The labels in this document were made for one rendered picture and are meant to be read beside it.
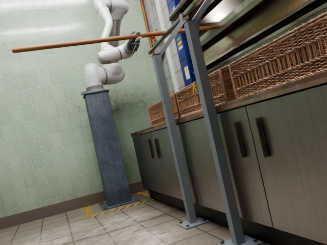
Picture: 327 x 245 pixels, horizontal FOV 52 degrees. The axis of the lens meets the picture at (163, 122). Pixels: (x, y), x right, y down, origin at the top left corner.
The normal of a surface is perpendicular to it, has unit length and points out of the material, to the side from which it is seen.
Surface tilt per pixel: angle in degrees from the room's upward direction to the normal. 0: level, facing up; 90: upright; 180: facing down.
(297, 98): 90
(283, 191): 90
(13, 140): 90
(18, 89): 90
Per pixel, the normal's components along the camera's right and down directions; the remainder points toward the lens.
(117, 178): 0.28, -0.10
